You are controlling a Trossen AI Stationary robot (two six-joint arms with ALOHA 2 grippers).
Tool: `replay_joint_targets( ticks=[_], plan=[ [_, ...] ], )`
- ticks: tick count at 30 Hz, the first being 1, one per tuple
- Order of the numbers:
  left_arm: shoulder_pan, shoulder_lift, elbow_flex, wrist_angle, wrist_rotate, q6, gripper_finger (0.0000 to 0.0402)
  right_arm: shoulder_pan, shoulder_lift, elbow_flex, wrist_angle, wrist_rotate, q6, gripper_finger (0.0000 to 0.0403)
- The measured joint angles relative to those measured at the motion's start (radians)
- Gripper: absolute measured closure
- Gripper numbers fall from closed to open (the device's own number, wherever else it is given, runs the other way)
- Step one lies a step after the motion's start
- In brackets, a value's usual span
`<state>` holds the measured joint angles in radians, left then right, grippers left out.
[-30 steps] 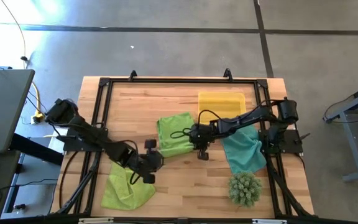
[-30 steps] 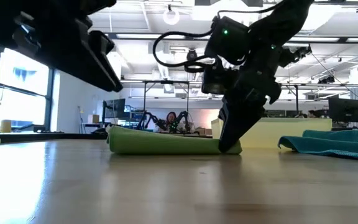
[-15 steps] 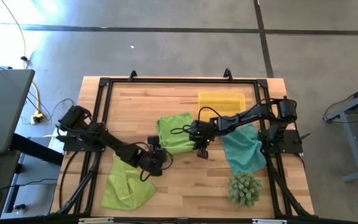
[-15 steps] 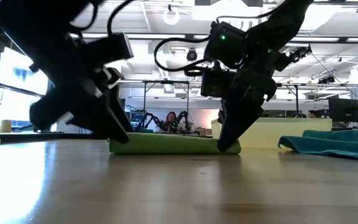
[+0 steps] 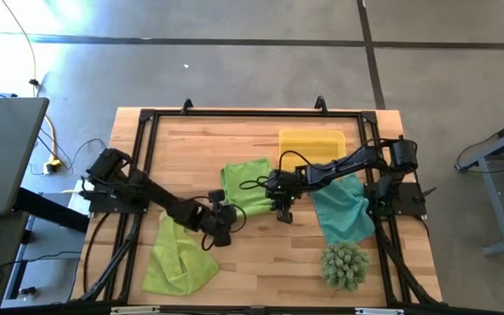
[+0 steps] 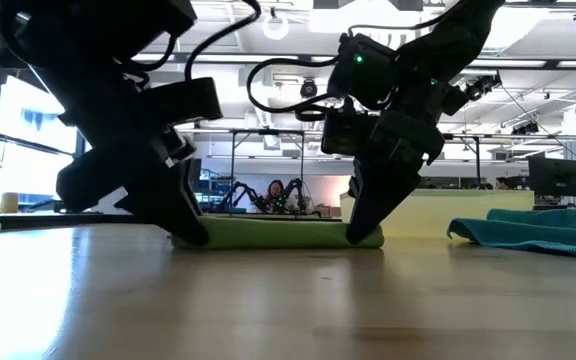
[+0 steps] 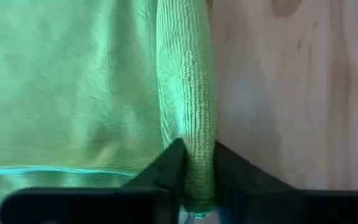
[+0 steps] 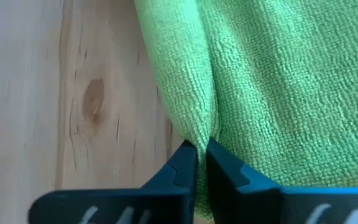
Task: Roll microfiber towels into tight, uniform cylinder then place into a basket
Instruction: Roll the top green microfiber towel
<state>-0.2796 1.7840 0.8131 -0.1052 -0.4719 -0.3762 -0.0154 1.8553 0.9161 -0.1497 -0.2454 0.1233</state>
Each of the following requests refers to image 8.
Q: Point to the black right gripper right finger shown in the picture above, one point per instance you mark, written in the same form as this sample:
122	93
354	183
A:
244	199

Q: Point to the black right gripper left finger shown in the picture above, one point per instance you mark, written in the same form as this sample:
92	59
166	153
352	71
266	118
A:
166	202

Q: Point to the green microfiber towel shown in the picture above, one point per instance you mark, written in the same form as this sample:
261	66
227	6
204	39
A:
275	93

